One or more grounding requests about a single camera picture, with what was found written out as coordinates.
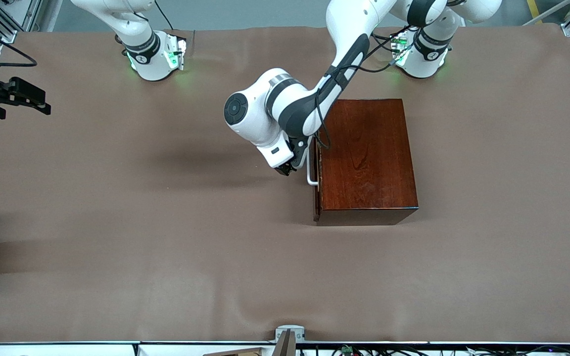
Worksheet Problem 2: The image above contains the wooden drawer with white handle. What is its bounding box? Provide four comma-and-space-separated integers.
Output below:
306, 133, 321, 222

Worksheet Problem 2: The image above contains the dark wooden cabinet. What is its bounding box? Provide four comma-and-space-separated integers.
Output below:
313, 99, 419, 226

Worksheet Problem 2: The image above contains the brown table cover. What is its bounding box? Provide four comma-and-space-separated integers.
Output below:
0, 25, 570, 344

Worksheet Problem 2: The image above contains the brown cardboard piece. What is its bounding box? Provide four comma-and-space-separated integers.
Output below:
203, 347, 266, 356

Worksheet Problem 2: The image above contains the thin grey metal bar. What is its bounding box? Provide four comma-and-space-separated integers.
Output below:
522, 0, 570, 26

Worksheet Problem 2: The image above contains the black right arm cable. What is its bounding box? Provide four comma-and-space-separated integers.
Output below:
0, 22, 38, 68

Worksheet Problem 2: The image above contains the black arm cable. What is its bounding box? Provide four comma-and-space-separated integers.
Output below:
0, 22, 38, 68
314, 27, 409, 150

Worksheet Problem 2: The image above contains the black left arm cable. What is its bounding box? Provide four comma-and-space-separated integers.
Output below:
314, 27, 409, 150

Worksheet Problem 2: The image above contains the black right base cable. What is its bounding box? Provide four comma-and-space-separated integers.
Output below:
154, 0, 177, 31

